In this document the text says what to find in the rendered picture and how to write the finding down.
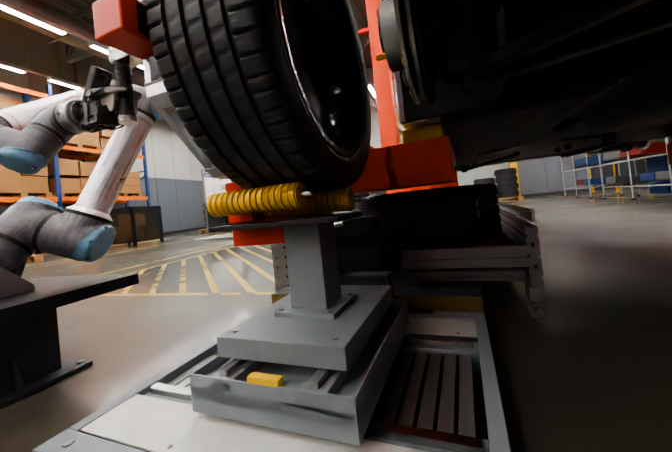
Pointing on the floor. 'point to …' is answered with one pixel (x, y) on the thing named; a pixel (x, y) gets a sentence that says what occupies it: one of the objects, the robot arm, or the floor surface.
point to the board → (211, 190)
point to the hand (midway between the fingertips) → (130, 90)
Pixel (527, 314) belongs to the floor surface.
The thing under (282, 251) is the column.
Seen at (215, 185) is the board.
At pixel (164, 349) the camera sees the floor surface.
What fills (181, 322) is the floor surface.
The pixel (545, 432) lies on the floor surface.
